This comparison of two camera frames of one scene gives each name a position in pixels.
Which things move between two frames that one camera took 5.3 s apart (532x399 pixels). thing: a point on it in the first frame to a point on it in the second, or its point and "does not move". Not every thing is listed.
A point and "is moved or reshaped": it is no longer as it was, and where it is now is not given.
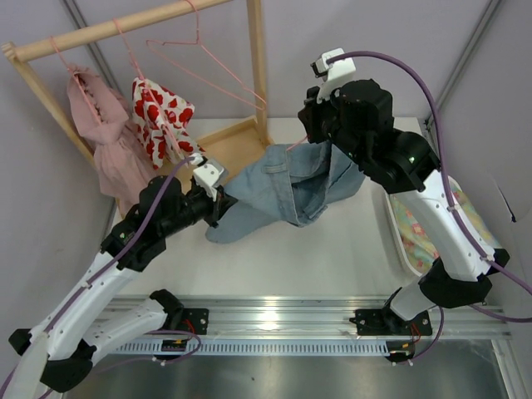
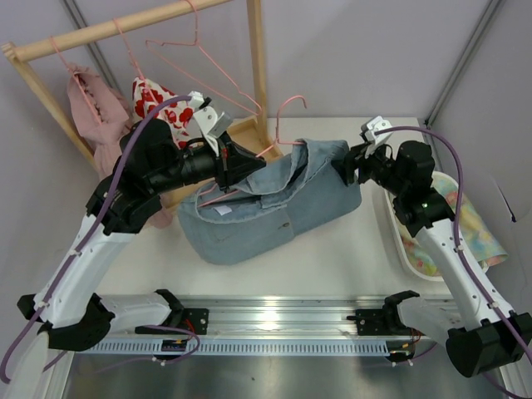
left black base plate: (194, 320) does not move
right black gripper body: (310, 118) to (354, 162)
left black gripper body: (214, 206) to (224, 162)
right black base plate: (375, 322) does not move
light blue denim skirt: (292, 183) is moved or reshaped
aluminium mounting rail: (317, 316) does not move
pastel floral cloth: (416, 237) does not move
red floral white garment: (163, 120) does not move
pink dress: (122, 163) does not move
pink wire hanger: (297, 143) to (275, 142)
